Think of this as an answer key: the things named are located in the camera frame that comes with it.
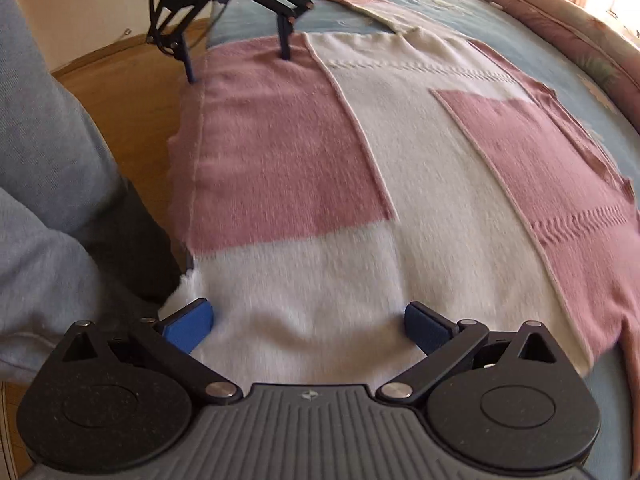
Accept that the window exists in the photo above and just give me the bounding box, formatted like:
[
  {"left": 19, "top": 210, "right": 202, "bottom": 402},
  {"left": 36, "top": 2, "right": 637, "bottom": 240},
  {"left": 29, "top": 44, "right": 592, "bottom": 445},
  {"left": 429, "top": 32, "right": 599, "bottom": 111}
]
[{"left": 612, "top": 0, "right": 640, "bottom": 36}]

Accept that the pink floral folded quilt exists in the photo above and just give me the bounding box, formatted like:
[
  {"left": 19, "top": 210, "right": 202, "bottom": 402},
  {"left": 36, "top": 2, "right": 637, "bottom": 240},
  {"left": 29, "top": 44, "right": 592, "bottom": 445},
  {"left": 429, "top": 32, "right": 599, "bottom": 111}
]
[{"left": 430, "top": 0, "right": 640, "bottom": 136}]

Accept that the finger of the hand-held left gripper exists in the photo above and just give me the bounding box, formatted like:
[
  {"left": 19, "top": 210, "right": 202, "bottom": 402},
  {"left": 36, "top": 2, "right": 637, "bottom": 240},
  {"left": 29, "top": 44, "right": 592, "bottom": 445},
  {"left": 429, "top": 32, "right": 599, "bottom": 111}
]
[
  {"left": 146, "top": 0, "right": 216, "bottom": 85},
  {"left": 244, "top": 0, "right": 316, "bottom": 60}
]

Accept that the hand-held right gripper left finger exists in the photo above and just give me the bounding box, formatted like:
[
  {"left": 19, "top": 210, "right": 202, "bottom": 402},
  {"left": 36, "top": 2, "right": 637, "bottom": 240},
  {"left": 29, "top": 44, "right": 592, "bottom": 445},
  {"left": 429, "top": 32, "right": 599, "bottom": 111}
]
[{"left": 61, "top": 299, "right": 242, "bottom": 404}]

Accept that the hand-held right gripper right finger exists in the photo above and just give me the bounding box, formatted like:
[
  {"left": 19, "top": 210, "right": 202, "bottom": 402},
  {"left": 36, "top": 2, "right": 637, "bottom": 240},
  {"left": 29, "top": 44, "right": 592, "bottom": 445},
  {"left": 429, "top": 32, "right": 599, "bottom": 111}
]
[{"left": 375, "top": 301, "right": 557, "bottom": 403}]

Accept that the pink and white knit sweater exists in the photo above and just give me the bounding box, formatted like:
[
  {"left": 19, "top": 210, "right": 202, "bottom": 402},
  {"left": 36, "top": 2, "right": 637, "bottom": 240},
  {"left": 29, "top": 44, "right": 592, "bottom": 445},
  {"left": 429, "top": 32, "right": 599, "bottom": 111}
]
[{"left": 167, "top": 0, "right": 640, "bottom": 391}]

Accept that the person's grey clothing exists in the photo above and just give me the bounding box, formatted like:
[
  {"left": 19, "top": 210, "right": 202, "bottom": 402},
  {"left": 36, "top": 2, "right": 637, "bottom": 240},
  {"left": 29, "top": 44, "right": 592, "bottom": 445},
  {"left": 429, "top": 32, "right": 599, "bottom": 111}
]
[{"left": 0, "top": 0, "right": 188, "bottom": 386}]

